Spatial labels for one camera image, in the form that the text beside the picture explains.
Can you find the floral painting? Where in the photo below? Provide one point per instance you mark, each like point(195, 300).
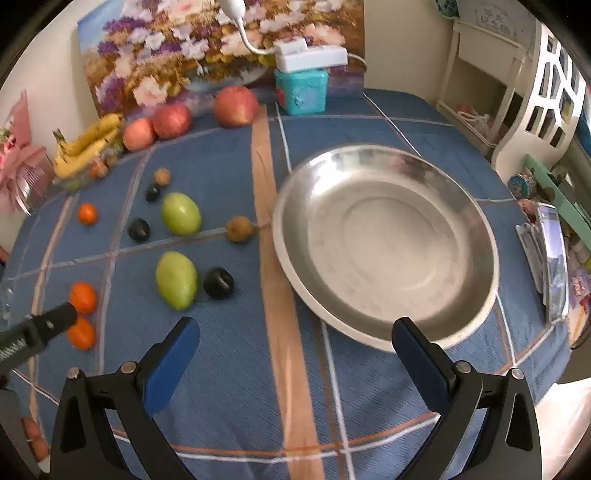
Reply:
point(140, 54)

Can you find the middle red apple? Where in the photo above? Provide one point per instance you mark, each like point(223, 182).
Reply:
point(172, 121)

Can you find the white phone stand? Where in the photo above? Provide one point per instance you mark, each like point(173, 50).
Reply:
point(528, 239)

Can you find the mint green tray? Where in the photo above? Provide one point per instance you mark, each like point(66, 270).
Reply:
point(562, 199)

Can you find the small brown kiwi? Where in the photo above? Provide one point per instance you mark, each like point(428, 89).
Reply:
point(162, 177)

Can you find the oblong green fruit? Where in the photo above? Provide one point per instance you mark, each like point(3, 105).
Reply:
point(176, 280)

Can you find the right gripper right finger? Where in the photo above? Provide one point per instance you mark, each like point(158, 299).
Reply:
point(508, 443)

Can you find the smartphone on stand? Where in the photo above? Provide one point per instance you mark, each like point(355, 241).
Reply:
point(557, 296)

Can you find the white shelf unit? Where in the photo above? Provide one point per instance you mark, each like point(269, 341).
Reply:
point(485, 76)

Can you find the pink gift wrap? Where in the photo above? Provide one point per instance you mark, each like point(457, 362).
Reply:
point(26, 171)

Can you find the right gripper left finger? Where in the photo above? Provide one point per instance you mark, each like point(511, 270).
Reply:
point(83, 442)

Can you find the colourful round tin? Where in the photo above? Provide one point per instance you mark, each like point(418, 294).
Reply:
point(522, 186)

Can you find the blue plaid tablecloth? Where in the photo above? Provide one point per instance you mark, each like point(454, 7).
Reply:
point(272, 392)

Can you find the small dark plum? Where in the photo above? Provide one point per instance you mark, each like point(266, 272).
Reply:
point(152, 193)

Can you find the teal house-shaped box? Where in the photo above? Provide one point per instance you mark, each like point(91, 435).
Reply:
point(302, 92)

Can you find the white lattice chair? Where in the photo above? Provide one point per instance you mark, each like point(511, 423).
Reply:
point(549, 114)

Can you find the large dark plum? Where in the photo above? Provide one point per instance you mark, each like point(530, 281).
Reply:
point(218, 283)

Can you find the round green fruit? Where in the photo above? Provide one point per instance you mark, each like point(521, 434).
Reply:
point(180, 214)

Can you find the small orange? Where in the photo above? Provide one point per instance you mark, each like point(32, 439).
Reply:
point(87, 214)

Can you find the large red apple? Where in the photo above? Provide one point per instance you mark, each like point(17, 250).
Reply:
point(235, 106)

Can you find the white power strip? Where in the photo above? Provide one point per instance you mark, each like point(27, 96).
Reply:
point(295, 55)

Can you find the yellow banana bunch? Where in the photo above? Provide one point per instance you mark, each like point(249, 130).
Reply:
point(70, 157)

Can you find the pale pink apple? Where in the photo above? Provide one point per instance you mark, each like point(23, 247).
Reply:
point(138, 135)

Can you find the silver metal bowl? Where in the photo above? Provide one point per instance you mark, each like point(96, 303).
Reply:
point(368, 234)

